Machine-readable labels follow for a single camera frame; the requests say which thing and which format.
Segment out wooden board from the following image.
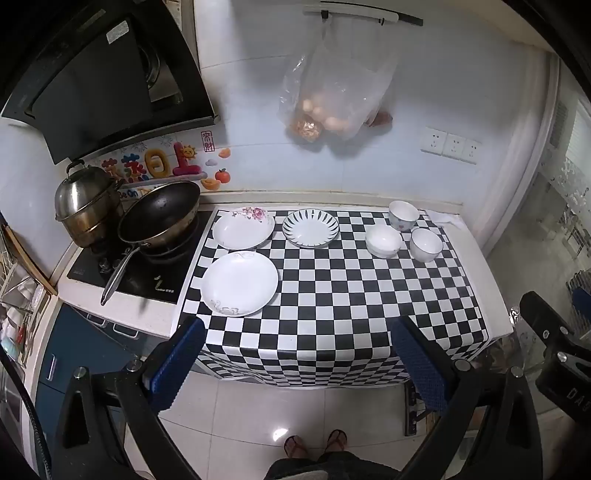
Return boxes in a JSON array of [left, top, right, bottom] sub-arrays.
[[0, 211, 59, 296]]

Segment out black wok with metal handle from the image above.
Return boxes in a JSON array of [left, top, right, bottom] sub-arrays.
[[100, 180, 202, 306]]

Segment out metal dish rack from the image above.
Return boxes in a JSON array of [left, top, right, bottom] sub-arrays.
[[0, 217, 52, 370]]

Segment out black gas stove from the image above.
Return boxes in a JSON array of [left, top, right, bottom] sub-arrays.
[[66, 210, 216, 306]]

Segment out stainless steel steamer pot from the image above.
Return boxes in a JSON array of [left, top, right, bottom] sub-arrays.
[[54, 159, 126, 248]]

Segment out person's right foot in sandal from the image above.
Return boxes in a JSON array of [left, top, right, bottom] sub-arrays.
[[324, 429, 348, 456]]

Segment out large white plate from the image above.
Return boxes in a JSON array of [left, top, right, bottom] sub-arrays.
[[200, 252, 280, 317]]

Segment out black range hood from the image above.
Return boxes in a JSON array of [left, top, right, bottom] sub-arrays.
[[0, 13, 221, 165]]

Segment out clear plastic bag of food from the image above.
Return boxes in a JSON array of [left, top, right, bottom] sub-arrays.
[[277, 18, 400, 145]]

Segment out white wall socket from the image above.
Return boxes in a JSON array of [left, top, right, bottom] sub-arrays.
[[460, 138, 484, 165], [420, 127, 448, 154], [442, 133, 466, 158]]

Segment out person's left foot in sandal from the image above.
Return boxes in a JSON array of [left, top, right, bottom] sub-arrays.
[[283, 435, 308, 460]]

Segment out glass door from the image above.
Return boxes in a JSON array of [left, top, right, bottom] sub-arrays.
[[489, 51, 591, 296]]

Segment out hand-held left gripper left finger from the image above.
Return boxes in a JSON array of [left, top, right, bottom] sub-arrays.
[[51, 316, 206, 480]]

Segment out colourful wall stickers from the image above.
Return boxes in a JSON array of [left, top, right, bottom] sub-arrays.
[[88, 130, 232, 197]]

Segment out black and white checkered mat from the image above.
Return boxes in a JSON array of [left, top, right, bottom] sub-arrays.
[[172, 209, 491, 389]]

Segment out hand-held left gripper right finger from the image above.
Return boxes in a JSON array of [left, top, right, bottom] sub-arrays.
[[392, 316, 543, 480]]

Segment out white bowl with painted pattern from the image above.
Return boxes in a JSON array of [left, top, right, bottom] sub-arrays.
[[388, 200, 420, 232]]

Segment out white plate with pink flowers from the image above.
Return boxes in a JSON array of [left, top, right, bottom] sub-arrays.
[[212, 213, 274, 250]]

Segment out white wall hook rail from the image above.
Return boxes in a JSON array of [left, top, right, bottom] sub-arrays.
[[304, 0, 424, 28]]

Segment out wide white bowl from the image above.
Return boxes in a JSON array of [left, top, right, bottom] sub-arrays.
[[366, 224, 402, 258]]

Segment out white plate with blue stripes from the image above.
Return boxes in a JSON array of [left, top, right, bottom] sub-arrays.
[[282, 209, 341, 249]]

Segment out person's foot in sandal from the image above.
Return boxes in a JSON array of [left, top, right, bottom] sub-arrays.
[[324, 429, 348, 456], [283, 435, 308, 460]]

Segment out deep white bowl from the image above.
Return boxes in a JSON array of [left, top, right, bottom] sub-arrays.
[[410, 228, 444, 263]]

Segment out person's dark shorts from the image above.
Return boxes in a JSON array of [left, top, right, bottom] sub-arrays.
[[267, 451, 403, 480]]

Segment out blue kitchen cabinet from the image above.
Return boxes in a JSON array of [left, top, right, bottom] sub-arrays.
[[33, 304, 141, 437]]

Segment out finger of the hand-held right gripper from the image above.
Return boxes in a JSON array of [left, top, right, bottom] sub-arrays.
[[570, 286, 591, 326], [519, 291, 583, 365]]

